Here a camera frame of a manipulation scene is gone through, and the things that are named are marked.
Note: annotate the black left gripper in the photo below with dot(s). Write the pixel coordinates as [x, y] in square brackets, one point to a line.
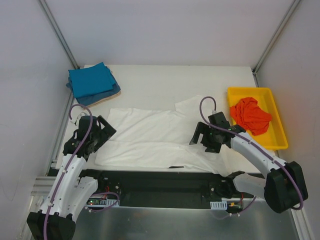
[105, 130]

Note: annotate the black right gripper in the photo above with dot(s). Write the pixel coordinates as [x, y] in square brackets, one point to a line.
[206, 137]

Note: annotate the white t shirt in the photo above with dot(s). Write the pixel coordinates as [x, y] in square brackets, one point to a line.
[160, 139]

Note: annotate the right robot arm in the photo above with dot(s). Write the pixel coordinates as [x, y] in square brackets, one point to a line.
[282, 186]

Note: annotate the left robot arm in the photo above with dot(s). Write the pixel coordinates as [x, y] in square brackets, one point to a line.
[57, 216]

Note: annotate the blue folded t shirt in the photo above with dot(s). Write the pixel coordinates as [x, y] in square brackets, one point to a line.
[94, 98]

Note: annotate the beige folded t shirt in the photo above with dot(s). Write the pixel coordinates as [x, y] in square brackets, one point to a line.
[103, 100]

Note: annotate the orange t shirt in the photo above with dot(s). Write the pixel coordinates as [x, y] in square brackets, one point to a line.
[250, 116]

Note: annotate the yellow plastic tray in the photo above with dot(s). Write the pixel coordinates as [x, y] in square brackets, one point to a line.
[274, 139]

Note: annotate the teal folded t shirt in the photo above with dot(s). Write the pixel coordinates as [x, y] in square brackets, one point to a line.
[91, 80]

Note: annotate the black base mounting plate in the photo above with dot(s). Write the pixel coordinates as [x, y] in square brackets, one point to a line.
[151, 189]

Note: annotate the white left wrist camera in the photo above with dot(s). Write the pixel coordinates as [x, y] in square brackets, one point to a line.
[77, 119]

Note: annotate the white slotted cable duct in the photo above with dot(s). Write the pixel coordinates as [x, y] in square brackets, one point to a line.
[219, 205]

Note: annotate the right aluminium frame post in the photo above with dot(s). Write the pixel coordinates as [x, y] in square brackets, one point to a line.
[276, 35]

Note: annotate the aluminium frame post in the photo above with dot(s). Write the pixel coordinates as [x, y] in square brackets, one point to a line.
[276, 35]
[58, 33]

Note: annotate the left aluminium frame post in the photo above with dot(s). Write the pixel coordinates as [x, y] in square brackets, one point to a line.
[58, 33]

